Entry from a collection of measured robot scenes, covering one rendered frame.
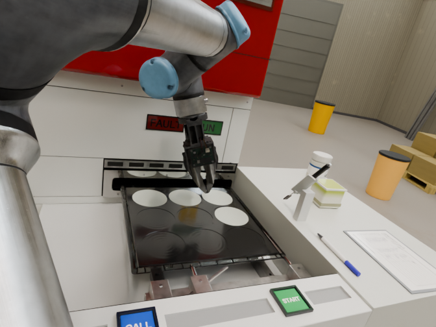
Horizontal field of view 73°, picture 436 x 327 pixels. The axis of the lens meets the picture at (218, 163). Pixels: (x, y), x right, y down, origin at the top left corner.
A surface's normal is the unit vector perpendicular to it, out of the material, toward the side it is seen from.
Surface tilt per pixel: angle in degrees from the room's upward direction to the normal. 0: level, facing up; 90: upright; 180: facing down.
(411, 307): 90
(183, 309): 0
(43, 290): 52
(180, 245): 0
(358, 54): 90
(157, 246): 0
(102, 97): 90
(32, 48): 113
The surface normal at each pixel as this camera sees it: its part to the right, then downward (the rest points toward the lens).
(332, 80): 0.06, 0.37
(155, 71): -0.26, 0.35
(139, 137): 0.34, 0.40
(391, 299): 0.18, -0.92
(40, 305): 0.85, -0.46
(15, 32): 0.61, 0.65
